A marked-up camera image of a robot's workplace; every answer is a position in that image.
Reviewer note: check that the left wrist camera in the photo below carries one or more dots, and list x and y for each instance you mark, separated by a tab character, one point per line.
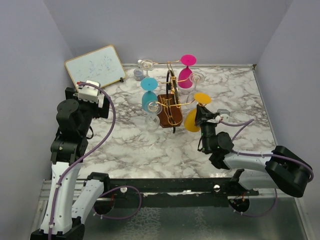
88	93

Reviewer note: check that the short clear glass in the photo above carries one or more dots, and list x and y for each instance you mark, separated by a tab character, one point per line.
152	121

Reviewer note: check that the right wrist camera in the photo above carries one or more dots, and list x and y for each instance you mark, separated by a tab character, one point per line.
221	115

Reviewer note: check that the small jar of paper clips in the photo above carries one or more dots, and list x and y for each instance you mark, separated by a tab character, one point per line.
138	74

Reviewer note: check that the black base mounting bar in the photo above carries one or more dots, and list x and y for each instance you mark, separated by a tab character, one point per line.
168	192

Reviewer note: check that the pink plastic wine glass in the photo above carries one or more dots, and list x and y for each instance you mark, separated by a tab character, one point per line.
183	79

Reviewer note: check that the small framed whiteboard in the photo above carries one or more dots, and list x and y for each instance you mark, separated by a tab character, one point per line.
102	66

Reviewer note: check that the blue plastic wine glass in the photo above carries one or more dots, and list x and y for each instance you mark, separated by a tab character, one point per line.
148	84

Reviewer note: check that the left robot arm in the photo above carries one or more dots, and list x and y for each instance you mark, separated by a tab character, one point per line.
65	217

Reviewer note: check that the gold and black glass rack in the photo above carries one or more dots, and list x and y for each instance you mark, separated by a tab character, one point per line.
171	115

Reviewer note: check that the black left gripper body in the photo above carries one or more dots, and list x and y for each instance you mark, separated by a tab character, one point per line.
92	110

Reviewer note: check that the clear champagne flute glass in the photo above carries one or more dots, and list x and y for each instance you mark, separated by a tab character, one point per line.
146	65

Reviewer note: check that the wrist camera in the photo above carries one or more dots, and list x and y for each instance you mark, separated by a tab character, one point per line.
221	115
88	93

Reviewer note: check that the orange plastic wine glass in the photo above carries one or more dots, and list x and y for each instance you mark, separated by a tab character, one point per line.
190	120

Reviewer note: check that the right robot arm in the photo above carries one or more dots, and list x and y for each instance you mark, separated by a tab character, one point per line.
279	168

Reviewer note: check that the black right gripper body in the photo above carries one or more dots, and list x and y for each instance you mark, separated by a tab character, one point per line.
204	123

